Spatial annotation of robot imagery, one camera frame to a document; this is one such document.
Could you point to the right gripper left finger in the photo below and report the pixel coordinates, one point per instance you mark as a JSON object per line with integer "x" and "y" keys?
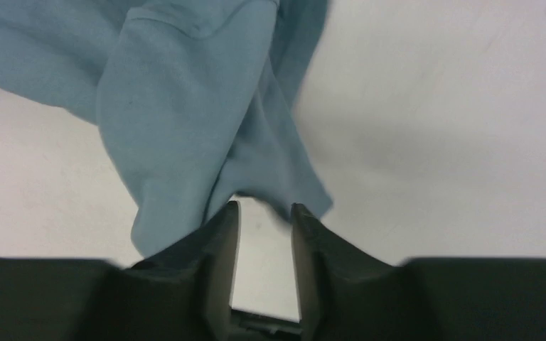
{"x": 181, "y": 293}

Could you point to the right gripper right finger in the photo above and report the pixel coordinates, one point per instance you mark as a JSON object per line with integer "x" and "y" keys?
{"x": 346, "y": 294}

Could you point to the blue-grey t shirt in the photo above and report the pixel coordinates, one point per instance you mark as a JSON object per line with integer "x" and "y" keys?
{"x": 193, "y": 99}

